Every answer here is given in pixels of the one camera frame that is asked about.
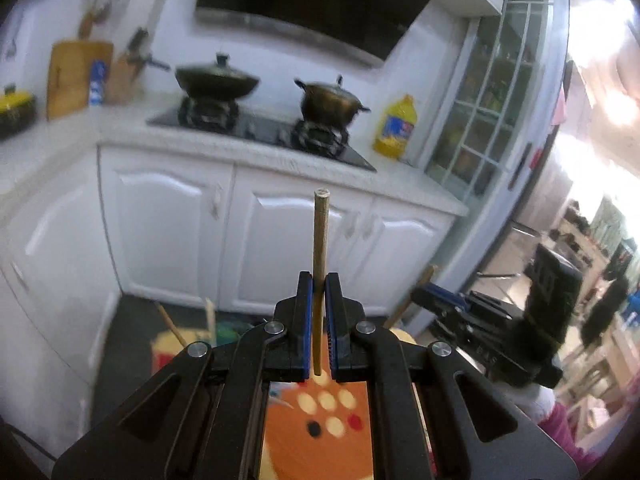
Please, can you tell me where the orange patterned mat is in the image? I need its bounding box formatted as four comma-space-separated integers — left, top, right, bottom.
150, 326, 436, 480

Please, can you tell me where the brown wooden chopstick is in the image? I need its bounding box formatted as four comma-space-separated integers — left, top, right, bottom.
311, 188, 330, 376

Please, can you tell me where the bronze stock pot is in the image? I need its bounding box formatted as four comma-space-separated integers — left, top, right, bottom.
294, 75, 371, 129

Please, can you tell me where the gas stove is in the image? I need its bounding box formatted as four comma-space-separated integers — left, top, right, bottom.
146, 96, 376, 172

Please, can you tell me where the yellow oil bottle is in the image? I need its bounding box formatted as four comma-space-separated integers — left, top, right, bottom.
372, 94, 418, 160

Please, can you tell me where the yellow lidded black pot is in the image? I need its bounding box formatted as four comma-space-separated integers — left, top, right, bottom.
0, 84, 37, 140

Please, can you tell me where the dark wooden chopstick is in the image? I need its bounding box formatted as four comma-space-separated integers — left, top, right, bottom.
154, 301, 188, 348

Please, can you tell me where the wooden hanging spatula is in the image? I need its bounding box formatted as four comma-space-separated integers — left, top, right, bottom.
77, 0, 111, 40

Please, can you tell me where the wooden cutting board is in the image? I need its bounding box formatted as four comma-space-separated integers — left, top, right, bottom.
46, 40, 114, 120

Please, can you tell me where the teal utensil holder cup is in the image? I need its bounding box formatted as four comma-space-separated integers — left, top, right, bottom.
209, 320, 264, 347

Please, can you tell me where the light bamboo chopstick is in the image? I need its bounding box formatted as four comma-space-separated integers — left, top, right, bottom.
205, 297, 217, 347

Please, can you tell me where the blue white carton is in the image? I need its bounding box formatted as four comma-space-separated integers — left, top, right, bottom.
88, 60, 108, 106

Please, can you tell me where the glass pane door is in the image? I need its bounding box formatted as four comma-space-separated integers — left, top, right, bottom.
426, 0, 553, 209

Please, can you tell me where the black wok with lid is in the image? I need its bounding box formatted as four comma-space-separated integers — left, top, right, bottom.
144, 52, 262, 102

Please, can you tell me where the wooden knife block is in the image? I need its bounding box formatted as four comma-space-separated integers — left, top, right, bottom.
104, 27, 149, 105

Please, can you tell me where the magenta right sleeve forearm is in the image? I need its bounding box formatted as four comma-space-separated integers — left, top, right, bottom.
499, 383, 601, 476

